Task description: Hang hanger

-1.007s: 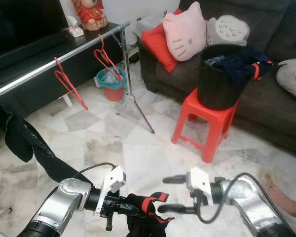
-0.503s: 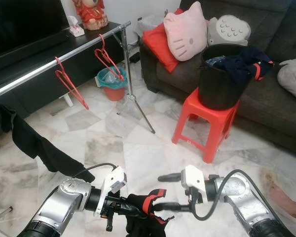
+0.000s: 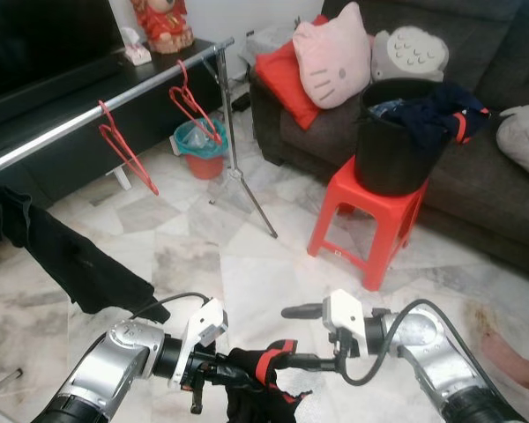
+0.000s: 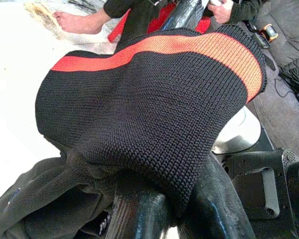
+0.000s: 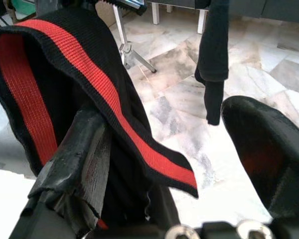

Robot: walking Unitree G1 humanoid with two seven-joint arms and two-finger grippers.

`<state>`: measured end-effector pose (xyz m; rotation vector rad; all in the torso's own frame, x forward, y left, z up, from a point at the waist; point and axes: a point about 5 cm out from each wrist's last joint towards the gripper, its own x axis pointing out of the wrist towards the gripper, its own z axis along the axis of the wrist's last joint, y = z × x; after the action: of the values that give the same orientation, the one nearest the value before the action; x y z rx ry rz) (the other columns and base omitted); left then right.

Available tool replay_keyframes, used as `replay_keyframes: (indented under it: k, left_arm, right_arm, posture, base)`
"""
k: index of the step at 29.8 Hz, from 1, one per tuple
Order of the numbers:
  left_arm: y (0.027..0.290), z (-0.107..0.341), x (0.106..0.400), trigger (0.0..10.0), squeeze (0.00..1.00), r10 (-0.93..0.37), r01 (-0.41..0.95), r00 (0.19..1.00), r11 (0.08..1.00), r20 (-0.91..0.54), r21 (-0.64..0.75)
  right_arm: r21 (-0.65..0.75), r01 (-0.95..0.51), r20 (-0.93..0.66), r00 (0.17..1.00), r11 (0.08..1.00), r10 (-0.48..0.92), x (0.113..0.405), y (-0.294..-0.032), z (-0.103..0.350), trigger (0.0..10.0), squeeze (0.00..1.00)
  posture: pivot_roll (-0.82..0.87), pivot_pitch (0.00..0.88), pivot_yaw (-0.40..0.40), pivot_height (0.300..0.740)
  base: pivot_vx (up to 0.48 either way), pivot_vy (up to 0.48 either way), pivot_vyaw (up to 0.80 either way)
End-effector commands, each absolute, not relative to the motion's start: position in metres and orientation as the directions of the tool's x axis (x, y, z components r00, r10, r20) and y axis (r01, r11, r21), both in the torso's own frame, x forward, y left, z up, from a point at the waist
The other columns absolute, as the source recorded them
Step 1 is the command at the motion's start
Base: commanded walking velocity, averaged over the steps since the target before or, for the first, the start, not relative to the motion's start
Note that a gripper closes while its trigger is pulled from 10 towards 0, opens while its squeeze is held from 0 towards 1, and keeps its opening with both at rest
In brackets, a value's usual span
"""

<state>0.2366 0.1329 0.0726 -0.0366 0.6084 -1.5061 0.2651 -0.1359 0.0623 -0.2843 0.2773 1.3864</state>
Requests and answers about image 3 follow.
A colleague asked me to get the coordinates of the black garment red stripe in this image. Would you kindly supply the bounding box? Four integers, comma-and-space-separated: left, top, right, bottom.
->
222, 338, 314, 423

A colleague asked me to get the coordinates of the red plastic stool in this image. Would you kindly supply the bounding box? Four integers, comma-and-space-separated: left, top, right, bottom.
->
307, 157, 428, 292

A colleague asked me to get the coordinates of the person bare foot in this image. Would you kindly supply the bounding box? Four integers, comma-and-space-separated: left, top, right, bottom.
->
476, 328, 529, 391

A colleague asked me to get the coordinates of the black polo shirt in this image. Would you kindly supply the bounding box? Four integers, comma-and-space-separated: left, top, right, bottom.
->
0, 185, 171, 324

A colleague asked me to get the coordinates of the red plastic waste bin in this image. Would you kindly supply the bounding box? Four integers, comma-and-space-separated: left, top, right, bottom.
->
183, 154, 226, 181

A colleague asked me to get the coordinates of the black plastic bucket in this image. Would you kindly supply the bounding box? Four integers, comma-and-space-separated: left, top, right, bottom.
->
354, 78, 455, 197

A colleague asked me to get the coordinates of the green plastic bin liner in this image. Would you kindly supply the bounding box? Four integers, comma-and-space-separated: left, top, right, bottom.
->
174, 119, 230, 161

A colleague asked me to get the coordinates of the dark grey fabric sofa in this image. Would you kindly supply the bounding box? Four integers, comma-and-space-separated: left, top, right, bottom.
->
247, 0, 529, 274

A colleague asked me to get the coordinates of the red square cushion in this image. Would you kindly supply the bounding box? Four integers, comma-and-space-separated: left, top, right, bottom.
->
254, 16, 332, 131

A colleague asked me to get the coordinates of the navy clothes red trim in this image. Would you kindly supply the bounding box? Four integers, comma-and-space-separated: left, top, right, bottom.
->
375, 81, 492, 151

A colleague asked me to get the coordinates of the pink cat face cushion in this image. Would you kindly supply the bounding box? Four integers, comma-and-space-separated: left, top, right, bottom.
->
293, 2, 373, 109

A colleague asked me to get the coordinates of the long black tv cabinet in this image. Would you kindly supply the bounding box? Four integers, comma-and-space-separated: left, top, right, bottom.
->
0, 40, 239, 208

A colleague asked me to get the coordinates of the grey dotted plush cushion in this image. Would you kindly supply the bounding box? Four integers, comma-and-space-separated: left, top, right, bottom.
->
370, 26, 451, 85

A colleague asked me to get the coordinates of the light grey cat plush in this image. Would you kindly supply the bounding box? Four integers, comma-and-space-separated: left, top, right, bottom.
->
495, 103, 529, 183

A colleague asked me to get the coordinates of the silver steel clothes rack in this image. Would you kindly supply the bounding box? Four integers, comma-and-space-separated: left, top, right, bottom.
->
0, 37, 279, 241

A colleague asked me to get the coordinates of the white tissue box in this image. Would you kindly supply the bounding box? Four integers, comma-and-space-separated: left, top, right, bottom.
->
119, 26, 153, 67

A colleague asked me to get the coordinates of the red gold figurine statue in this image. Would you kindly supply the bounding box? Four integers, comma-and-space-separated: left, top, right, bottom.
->
128, 0, 195, 56

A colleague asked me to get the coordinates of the black flat television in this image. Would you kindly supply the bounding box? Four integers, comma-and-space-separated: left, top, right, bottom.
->
0, 0, 124, 102

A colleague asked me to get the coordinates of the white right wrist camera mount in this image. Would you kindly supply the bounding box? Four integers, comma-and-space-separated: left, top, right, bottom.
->
322, 289, 369, 355

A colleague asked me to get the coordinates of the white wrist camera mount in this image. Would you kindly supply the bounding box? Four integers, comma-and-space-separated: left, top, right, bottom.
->
170, 297, 229, 390
322, 289, 369, 355

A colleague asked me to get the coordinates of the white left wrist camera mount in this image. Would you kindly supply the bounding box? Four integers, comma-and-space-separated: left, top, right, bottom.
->
170, 297, 229, 390

